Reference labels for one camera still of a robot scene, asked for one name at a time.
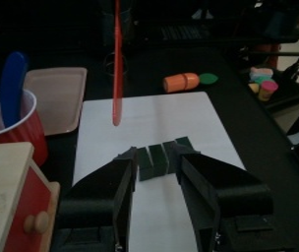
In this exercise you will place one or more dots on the red wooden box with knob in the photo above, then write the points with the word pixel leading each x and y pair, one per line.
pixel 8 183

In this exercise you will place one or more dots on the blue plastic utensil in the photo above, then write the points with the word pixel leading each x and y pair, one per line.
pixel 14 88

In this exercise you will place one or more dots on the red toy knife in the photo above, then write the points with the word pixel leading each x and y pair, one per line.
pixel 118 82

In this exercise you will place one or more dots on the pastel stacked toy blocks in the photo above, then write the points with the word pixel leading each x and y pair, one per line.
pixel 262 75

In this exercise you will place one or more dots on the black keyboard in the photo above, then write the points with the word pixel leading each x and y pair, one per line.
pixel 183 32

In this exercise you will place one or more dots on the dark bin of toys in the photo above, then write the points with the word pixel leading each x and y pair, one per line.
pixel 288 98

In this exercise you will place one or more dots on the red plastic cup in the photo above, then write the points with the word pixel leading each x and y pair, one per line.
pixel 26 134

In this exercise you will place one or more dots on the pink rectangular plate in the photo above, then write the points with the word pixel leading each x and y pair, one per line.
pixel 58 98

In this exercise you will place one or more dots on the yellow tub with pink lid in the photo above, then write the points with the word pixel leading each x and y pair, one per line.
pixel 266 90

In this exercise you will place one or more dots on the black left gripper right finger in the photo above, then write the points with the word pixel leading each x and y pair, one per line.
pixel 218 190

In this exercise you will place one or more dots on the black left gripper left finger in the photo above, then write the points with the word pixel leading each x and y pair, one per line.
pixel 108 197

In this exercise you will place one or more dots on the orange toy carrot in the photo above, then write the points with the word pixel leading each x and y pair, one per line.
pixel 181 82

